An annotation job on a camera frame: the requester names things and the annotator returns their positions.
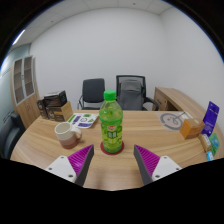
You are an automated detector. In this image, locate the white printed leaflet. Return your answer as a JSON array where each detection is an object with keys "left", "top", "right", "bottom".
[{"left": 66, "top": 112, "right": 100, "bottom": 130}]

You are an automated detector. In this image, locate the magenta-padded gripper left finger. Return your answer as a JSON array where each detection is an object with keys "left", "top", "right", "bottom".
[{"left": 44, "top": 143, "right": 95, "bottom": 187}]

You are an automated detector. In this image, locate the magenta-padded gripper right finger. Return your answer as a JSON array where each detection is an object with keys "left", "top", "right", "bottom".
[{"left": 133, "top": 144, "right": 183, "bottom": 186}]

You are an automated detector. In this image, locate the grey backpack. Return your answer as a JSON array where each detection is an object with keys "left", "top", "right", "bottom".
[{"left": 117, "top": 79, "right": 145, "bottom": 111}]

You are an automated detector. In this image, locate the dark carton with tan side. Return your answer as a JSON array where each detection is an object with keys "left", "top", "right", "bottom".
[{"left": 45, "top": 100, "right": 74, "bottom": 123}]

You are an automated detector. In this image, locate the green packet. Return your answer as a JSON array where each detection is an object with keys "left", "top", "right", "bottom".
[{"left": 208, "top": 132, "right": 221, "bottom": 157}]

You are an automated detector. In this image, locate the purple pouch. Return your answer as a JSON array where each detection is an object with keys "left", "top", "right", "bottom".
[{"left": 202, "top": 100, "right": 221, "bottom": 137}]

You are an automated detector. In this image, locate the white and brown mug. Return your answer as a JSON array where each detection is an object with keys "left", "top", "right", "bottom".
[{"left": 54, "top": 121, "right": 83, "bottom": 150}]

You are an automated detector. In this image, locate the rectangular ceiling light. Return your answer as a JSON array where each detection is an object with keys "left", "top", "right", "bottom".
[{"left": 11, "top": 29, "right": 27, "bottom": 47}]

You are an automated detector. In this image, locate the wooden side desk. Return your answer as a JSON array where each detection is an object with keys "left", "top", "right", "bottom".
[{"left": 153, "top": 86, "right": 209, "bottom": 123}]

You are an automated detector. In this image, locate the black armchair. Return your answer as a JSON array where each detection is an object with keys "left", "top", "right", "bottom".
[{"left": 0, "top": 111, "right": 27, "bottom": 160}]

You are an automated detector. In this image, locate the green drink bottle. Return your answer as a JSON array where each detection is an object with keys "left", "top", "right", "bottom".
[{"left": 98, "top": 89, "right": 124, "bottom": 154}]

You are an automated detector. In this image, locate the small beige box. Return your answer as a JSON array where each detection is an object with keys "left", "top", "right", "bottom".
[{"left": 197, "top": 133, "right": 213, "bottom": 153}]

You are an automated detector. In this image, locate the wooden shelf cabinet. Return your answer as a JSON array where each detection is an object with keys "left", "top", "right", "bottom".
[{"left": 9, "top": 55, "right": 42, "bottom": 129}]

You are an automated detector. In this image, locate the black mesh office chair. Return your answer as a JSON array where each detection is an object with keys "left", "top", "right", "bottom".
[{"left": 115, "top": 74, "right": 160, "bottom": 112}]

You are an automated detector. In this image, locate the flat round red coaster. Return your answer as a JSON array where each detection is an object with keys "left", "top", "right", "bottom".
[{"left": 99, "top": 140, "right": 125, "bottom": 156}]

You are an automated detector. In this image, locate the small blue box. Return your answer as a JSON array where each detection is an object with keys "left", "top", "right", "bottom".
[{"left": 205, "top": 150, "right": 215, "bottom": 162}]

